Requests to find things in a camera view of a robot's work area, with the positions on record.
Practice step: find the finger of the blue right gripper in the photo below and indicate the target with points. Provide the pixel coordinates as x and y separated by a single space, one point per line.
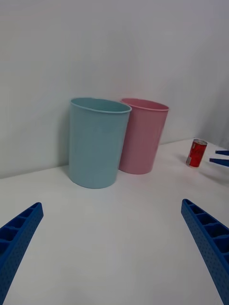
221 161
224 152

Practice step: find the pink plastic bin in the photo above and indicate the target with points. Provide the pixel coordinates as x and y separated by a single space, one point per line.
143 140

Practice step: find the pale blue plastic bin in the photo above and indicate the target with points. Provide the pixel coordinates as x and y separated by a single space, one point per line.
95 147

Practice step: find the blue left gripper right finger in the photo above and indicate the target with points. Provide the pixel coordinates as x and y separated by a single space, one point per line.
210 243

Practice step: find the red drink can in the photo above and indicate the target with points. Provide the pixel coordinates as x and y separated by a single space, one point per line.
196 153

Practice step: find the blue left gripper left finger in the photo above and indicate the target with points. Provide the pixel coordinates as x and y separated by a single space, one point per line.
16 240

